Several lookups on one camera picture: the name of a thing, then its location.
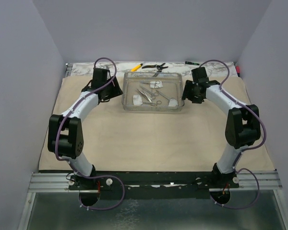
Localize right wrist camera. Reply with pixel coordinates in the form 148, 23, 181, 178
191, 67, 209, 83

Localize aluminium extrusion rail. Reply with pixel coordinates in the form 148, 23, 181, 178
28, 170, 283, 193

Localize red marker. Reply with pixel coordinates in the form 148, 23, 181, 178
236, 66, 240, 76

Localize steel forceps clamp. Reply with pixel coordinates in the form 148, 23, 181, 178
140, 86, 156, 99

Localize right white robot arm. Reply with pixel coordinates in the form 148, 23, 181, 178
182, 80, 261, 187

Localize steel hemostat lower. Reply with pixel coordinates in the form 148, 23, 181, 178
143, 101, 162, 106

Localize white gauze pad right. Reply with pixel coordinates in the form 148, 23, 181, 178
168, 98, 178, 107

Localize green black marker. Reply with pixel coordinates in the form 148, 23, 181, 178
185, 61, 200, 66

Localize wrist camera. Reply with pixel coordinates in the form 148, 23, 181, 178
191, 67, 209, 83
91, 68, 110, 89

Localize wire mesh instrument tray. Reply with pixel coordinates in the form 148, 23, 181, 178
121, 72, 184, 112

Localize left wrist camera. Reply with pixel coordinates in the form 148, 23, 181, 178
91, 68, 110, 89

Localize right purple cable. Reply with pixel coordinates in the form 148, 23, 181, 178
199, 59, 267, 210

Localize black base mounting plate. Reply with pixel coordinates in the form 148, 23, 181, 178
66, 171, 239, 200

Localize white gauze pad top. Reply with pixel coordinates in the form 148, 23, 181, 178
149, 80, 163, 89

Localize black handled pliers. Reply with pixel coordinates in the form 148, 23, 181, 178
142, 63, 168, 78

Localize white gauze pad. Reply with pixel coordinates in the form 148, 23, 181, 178
149, 80, 163, 89
132, 95, 143, 106
168, 98, 178, 107

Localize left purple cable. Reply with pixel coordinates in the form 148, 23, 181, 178
55, 57, 125, 211

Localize white gauze pad left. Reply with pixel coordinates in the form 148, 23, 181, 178
132, 95, 143, 106

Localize purple cable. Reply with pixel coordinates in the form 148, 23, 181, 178
199, 59, 267, 210
55, 57, 125, 211

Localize steel tweezers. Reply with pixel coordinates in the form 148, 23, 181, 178
136, 89, 152, 103

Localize yellow black marker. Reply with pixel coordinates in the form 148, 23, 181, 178
131, 63, 143, 72

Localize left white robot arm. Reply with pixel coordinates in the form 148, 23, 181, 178
47, 69, 122, 189

